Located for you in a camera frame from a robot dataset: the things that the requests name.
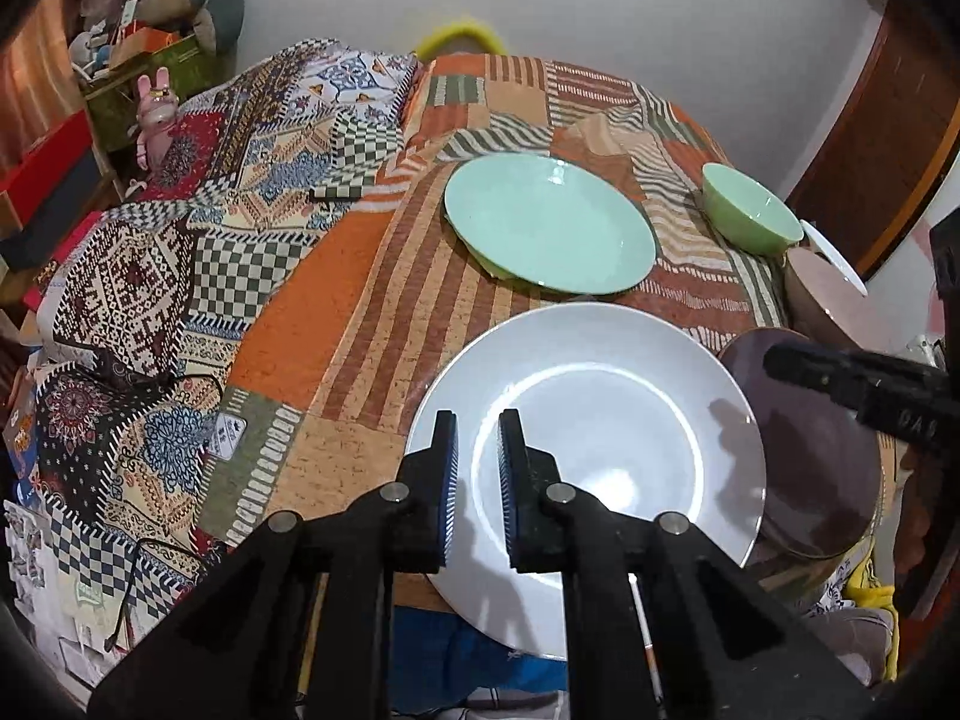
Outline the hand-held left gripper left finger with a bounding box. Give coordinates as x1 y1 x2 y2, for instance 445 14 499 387
86 411 458 720

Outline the blue cloth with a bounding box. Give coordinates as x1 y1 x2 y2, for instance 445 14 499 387
390 606 565 710

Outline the yellow ring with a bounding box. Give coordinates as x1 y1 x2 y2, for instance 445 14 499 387
415 13 505 59

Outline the green bowl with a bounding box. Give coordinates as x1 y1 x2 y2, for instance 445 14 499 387
701 163 805 256

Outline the white bowl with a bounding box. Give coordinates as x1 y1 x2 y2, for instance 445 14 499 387
799 220 869 297

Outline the white stick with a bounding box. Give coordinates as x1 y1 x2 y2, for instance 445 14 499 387
628 574 670 713

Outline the red box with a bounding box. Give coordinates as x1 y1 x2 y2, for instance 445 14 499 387
0 109 98 241

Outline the green plate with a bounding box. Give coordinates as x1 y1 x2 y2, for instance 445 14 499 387
443 152 659 296

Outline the patterned patchwork quilt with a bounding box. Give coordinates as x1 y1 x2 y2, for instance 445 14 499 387
7 41 421 661

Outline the grey plush toy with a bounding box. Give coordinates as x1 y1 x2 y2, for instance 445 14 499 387
139 0 246 55

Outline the large white plate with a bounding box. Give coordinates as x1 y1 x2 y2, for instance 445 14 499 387
405 301 767 662

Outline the pink rabbit toy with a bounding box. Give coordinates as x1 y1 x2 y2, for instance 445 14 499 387
133 66 179 170

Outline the dark purple plate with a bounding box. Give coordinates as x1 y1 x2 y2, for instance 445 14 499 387
718 328 884 560

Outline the orange striped patchwork blanket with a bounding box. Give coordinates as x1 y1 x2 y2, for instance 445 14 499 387
191 52 792 612

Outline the green cardboard box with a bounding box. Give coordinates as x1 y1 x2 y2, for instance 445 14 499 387
81 28 205 152

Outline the yellow cloth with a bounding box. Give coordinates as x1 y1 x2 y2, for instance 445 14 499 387
844 536 901 680

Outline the black charging cable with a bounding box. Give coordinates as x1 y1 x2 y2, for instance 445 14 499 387
101 525 233 655

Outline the wooden door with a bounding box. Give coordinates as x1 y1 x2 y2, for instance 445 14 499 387
784 0 960 278

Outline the pink bowl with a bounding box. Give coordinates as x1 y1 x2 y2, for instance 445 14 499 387
784 247 912 350

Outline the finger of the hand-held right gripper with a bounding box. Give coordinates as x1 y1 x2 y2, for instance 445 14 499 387
763 343 875 421

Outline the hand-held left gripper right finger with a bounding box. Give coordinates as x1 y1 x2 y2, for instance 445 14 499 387
498 409 878 720

